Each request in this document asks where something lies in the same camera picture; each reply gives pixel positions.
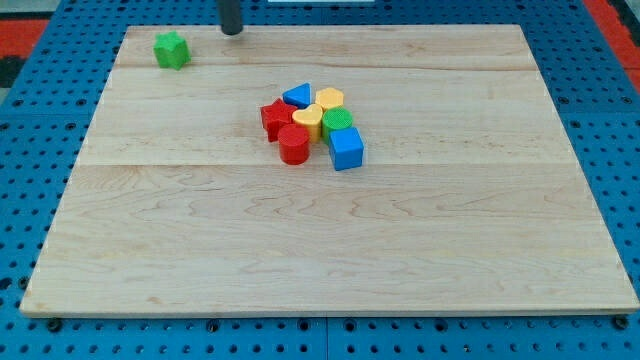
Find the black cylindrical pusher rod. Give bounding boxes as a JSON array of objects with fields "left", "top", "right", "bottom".
[{"left": 216, "top": 0, "right": 243, "bottom": 36}]

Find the green star block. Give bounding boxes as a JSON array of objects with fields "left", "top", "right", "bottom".
[{"left": 153, "top": 31, "right": 191, "bottom": 70}]

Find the red star block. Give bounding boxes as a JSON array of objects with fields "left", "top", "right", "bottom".
[{"left": 260, "top": 98, "right": 297, "bottom": 142}]

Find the blue triangle block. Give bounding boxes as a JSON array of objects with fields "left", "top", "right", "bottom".
[{"left": 282, "top": 83, "right": 312, "bottom": 109}]

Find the yellow hexagon block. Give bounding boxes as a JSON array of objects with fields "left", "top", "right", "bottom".
[{"left": 315, "top": 87, "right": 344, "bottom": 111}]

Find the yellow heart block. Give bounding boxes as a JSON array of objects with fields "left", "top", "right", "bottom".
[{"left": 292, "top": 104, "right": 324, "bottom": 143}]

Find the red cylinder block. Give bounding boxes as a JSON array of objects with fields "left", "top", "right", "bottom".
[{"left": 278, "top": 123, "right": 310, "bottom": 165}]

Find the green cylinder block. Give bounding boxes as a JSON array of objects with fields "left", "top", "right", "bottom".
[{"left": 321, "top": 107, "right": 353, "bottom": 144}]

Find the blue cube block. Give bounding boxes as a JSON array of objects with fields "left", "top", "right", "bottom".
[{"left": 329, "top": 127, "right": 364, "bottom": 171}]

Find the light wooden board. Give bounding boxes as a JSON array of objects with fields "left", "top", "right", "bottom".
[{"left": 20, "top": 25, "right": 639, "bottom": 318}]

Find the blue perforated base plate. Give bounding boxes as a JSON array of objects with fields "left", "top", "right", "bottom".
[{"left": 1, "top": 0, "right": 639, "bottom": 359}]

